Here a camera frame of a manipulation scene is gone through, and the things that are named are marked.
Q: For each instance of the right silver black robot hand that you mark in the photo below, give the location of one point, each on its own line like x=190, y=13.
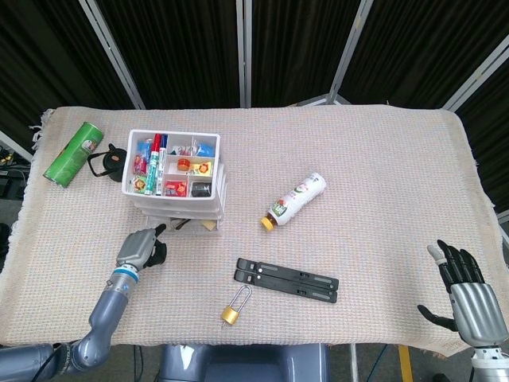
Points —
x=475, y=310

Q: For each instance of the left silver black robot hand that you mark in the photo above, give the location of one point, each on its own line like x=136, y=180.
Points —
x=137, y=248

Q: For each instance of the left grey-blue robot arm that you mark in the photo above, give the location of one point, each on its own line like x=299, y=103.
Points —
x=107, y=306

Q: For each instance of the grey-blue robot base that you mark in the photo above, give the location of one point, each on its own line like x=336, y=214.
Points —
x=246, y=364

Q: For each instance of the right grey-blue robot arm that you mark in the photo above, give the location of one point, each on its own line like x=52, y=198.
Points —
x=487, y=366

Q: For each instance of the black staple remover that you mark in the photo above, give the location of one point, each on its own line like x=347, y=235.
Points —
x=179, y=223

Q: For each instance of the lion print candy packet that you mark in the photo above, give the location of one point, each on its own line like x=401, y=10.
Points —
x=139, y=184

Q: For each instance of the red snack packet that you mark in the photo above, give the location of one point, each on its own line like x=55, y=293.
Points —
x=175, y=188

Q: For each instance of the yellow eraser block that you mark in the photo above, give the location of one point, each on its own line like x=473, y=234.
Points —
x=208, y=225

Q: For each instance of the red cap whiteboard marker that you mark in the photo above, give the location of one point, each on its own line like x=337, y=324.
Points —
x=153, y=171

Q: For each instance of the blue cap whiteboard marker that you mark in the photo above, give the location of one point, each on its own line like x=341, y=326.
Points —
x=161, y=171

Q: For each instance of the pink candy wrapper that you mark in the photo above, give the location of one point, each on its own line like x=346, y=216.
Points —
x=142, y=164

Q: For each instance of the black round clip object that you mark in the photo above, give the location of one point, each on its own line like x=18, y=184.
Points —
x=113, y=161

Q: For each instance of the orange round tin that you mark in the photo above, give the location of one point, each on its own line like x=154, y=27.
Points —
x=183, y=164

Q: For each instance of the blue candy wrapper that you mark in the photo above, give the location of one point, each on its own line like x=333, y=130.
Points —
x=143, y=147

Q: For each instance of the yellow lion print packet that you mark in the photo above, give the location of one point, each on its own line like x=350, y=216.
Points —
x=203, y=169

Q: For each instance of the clear plastic packet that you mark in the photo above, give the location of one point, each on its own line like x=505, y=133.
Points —
x=185, y=150

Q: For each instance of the green chip can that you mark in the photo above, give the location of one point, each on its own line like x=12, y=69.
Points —
x=73, y=155

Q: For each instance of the brass long-shackle padlock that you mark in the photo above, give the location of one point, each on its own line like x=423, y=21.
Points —
x=230, y=315

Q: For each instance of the blue small packet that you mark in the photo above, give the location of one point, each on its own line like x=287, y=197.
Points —
x=207, y=149

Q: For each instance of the white table leg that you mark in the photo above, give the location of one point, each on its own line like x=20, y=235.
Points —
x=354, y=364

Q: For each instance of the beige woven tablecloth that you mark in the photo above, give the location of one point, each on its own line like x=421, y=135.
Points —
x=358, y=238

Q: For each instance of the black folding laptop stand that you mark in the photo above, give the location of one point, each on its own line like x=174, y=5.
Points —
x=286, y=278

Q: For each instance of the white bottle yellow cap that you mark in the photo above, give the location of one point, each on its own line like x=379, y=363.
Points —
x=294, y=199

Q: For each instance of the black folding partition screen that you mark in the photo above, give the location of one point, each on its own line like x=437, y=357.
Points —
x=179, y=51

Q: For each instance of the white drawer organizer box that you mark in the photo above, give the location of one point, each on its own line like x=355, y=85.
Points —
x=171, y=197

